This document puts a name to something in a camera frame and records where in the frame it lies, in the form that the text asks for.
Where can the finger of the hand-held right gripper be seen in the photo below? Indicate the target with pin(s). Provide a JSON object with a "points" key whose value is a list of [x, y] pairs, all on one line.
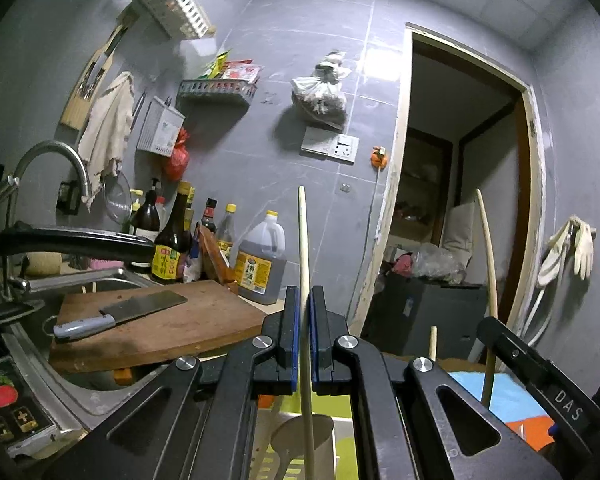
{"points": [[530, 365]]}

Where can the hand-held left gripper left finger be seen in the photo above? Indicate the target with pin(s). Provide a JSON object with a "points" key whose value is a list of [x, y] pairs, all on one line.
{"points": [[295, 340]]}

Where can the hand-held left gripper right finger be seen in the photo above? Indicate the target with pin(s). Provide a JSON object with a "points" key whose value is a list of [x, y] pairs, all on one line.
{"points": [[314, 340]]}

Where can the wooden chopstick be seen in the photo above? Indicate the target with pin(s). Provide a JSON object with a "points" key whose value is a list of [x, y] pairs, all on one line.
{"points": [[487, 260], [302, 240], [433, 342]]}

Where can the white utensil basket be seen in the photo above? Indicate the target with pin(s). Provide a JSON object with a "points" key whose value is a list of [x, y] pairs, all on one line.
{"points": [[325, 440]]}

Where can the striped colourful cloth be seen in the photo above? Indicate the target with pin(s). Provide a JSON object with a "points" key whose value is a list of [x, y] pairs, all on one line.
{"points": [[515, 395]]}

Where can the oil jug with yellow cap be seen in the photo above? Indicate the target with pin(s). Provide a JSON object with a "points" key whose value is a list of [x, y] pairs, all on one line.
{"points": [[260, 265]]}

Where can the grey cabinet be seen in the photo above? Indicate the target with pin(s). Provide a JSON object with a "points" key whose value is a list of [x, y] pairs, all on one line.
{"points": [[430, 320]]}

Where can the brown wooden block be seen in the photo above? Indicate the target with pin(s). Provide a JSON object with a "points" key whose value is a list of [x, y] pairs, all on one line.
{"points": [[215, 260]]}

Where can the wooden cutting board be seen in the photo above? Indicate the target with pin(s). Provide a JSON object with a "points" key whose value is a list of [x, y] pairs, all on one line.
{"points": [[180, 325]]}

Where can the pale rubber gloves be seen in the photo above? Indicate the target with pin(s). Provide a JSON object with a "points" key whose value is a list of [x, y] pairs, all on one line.
{"points": [[584, 255]]}

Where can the green cloth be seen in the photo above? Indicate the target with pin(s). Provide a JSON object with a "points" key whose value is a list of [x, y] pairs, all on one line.
{"points": [[347, 460]]}

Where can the clear bottle with yellow cap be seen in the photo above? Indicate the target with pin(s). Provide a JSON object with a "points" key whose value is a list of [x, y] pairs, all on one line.
{"points": [[226, 232]]}

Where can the crumpled clear plastic bag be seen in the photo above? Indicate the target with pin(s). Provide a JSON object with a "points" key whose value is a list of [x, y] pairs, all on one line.
{"points": [[437, 265]]}

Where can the small dark sauce bottle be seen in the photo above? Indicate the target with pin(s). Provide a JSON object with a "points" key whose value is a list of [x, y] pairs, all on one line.
{"points": [[209, 212]]}

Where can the dark bottle with yellow label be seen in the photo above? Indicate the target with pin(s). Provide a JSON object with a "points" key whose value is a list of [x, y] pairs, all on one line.
{"points": [[172, 245]]}

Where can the cleaver knife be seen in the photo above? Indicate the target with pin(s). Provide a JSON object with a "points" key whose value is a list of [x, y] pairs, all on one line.
{"points": [[140, 305]]}

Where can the black pump sauce bottle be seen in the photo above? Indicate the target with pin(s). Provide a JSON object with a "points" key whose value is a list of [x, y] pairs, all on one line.
{"points": [[145, 215]]}

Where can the red plastic bag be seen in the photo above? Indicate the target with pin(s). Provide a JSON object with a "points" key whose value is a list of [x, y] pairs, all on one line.
{"points": [[178, 160]]}

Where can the wooden shelf unit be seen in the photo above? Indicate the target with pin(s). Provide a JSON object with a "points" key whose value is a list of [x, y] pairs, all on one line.
{"points": [[449, 160]]}

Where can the steel sink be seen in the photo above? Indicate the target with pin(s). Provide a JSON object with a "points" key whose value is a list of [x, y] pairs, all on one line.
{"points": [[80, 400]]}

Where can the metal strainer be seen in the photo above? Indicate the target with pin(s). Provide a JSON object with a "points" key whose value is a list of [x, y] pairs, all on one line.
{"points": [[117, 200]]}

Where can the hanging plastic bag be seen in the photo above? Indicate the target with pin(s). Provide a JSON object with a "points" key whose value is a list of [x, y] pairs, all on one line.
{"points": [[322, 102]]}

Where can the white hanging utensil holder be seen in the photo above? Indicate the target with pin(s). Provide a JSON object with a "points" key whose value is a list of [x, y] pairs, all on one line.
{"points": [[160, 127]]}

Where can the colourful seasoning packets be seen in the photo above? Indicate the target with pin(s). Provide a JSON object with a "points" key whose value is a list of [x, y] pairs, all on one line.
{"points": [[235, 71]]}

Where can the hanging white towel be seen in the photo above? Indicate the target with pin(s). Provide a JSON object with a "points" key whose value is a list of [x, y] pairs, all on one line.
{"points": [[107, 125]]}

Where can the cooker control panel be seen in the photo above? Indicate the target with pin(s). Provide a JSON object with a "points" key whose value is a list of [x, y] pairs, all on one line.
{"points": [[10, 410]]}

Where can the metal faucet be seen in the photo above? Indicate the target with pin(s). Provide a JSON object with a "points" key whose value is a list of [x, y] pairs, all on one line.
{"points": [[45, 150]]}

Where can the wooden knife holder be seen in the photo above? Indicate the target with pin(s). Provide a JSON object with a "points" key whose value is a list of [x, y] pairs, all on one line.
{"points": [[77, 105]]}

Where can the orange wall hook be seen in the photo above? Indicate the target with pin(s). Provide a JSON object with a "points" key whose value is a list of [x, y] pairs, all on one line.
{"points": [[379, 158]]}

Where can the wall socket panel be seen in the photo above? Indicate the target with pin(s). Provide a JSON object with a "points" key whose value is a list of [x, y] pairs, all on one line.
{"points": [[342, 149]]}

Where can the door frame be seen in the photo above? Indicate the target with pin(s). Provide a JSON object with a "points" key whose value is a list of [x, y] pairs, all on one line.
{"points": [[397, 160]]}

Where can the grey wall shelf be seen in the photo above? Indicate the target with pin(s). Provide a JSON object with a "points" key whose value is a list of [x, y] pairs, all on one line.
{"points": [[215, 91]]}

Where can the white wall basket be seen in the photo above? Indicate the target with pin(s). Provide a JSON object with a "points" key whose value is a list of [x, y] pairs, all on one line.
{"points": [[175, 2]]}

